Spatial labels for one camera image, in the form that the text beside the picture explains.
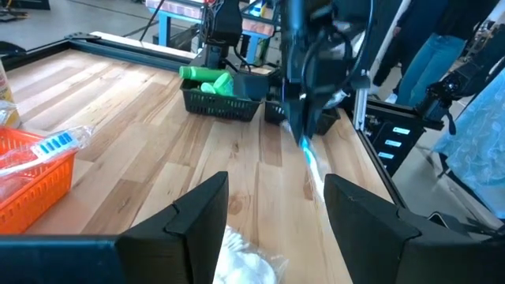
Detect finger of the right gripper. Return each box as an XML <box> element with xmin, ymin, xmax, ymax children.
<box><xmin>305</xmin><ymin>99</ymin><xmax>329</xmax><ymax>140</ymax></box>
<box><xmin>282</xmin><ymin>99</ymin><xmax>308</xmax><ymax>138</ymax></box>

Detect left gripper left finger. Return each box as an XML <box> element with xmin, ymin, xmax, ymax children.
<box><xmin>0</xmin><ymin>171</ymin><xmax>230</xmax><ymax>284</ymax></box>

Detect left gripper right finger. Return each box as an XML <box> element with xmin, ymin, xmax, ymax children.
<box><xmin>323</xmin><ymin>173</ymin><xmax>505</xmax><ymax>284</ymax></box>

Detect bag of cotton balls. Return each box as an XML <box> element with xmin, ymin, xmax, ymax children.
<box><xmin>212</xmin><ymin>224</ymin><xmax>290</xmax><ymax>284</ymax></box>
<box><xmin>324</xmin><ymin>88</ymin><xmax>351</xmax><ymax>110</ymax></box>

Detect blue toothbrush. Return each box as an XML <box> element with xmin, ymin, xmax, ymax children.
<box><xmin>0</xmin><ymin>125</ymin><xmax>95</xmax><ymax>178</ymax></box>
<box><xmin>0</xmin><ymin>100</ymin><xmax>19</xmax><ymax>127</ymax></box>
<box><xmin>283</xmin><ymin>120</ymin><xmax>335</xmax><ymax>204</ymax></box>

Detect black control box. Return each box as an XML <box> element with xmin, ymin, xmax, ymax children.
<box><xmin>365</xmin><ymin>100</ymin><xmax>445</xmax><ymax>177</ymax></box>

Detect orange plastic basket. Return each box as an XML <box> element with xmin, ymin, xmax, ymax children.
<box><xmin>0</xmin><ymin>125</ymin><xmax>77</xmax><ymax>236</ymax></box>

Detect person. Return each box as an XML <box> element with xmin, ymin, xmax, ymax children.
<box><xmin>372</xmin><ymin>0</ymin><xmax>502</xmax><ymax>107</ymax></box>

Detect light blue patterned cloth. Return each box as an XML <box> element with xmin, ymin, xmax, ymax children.
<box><xmin>433</xmin><ymin>69</ymin><xmax>505</xmax><ymax>220</ymax></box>

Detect Lysol wipes canister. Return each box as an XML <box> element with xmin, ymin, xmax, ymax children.
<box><xmin>0</xmin><ymin>58</ymin><xmax>21</xmax><ymax>129</ymax></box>

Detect silver aluminium post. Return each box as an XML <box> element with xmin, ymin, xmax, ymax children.
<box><xmin>353</xmin><ymin>0</ymin><xmax>413</xmax><ymax>131</ymax></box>

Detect black camera equipment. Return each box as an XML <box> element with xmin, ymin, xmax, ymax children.
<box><xmin>416</xmin><ymin>23</ymin><xmax>505</xmax><ymax>137</ymax></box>

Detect black frame clamp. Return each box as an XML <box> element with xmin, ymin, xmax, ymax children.
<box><xmin>0</xmin><ymin>40</ymin><xmax>27</xmax><ymax>57</ymax></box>

